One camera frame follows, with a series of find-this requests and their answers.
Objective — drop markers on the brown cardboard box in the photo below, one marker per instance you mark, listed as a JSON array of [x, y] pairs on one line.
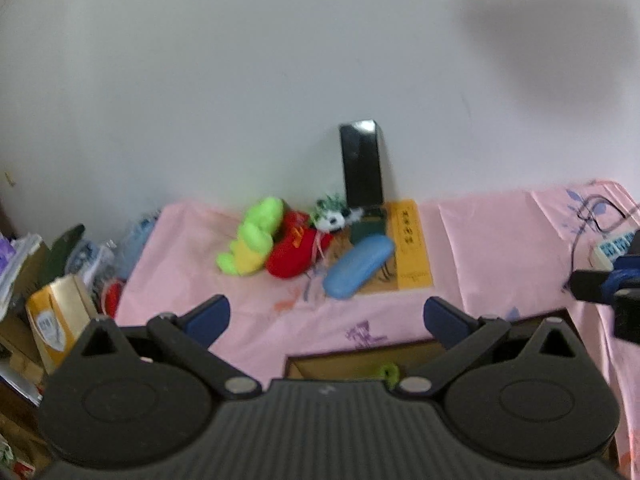
[[340, 367]]

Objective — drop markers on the white power strip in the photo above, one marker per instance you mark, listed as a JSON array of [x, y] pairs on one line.
[[612, 247]]

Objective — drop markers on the red plush toy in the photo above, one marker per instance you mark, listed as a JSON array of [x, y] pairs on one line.
[[290, 255]]

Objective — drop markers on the neon green plush toy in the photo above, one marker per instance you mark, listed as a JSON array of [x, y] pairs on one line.
[[255, 230]]

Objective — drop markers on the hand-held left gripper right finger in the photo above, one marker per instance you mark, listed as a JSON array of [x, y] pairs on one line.
[[445, 320]]

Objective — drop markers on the yellow tissue pack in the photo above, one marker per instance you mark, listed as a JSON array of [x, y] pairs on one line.
[[55, 320]]

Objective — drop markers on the pink bedsheet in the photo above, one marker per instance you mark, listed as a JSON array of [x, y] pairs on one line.
[[500, 240]]

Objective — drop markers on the blue glasses case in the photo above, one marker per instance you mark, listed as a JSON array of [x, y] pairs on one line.
[[357, 267]]

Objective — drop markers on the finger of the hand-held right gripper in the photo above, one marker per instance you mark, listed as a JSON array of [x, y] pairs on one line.
[[620, 282], [627, 315]]

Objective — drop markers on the panda plush toy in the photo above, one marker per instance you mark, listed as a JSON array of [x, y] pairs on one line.
[[330, 220]]

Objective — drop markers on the stack of papers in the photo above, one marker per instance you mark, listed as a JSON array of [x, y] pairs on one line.
[[20, 265]]

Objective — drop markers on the yellow book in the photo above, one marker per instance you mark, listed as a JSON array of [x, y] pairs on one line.
[[410, 250]]

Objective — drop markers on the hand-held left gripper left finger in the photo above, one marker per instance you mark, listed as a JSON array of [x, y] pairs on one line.
[[210, 317]]

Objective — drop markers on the dark green stand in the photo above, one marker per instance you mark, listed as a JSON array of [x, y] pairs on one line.
[[367, 227]]

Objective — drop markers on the green plush toy with face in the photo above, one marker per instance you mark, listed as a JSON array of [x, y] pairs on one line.
[[388, 374]]

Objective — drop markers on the black glossy box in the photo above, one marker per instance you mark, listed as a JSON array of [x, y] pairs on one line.
[[362, 165]]

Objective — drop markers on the red round item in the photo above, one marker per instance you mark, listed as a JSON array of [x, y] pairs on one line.
[[114, 300]]

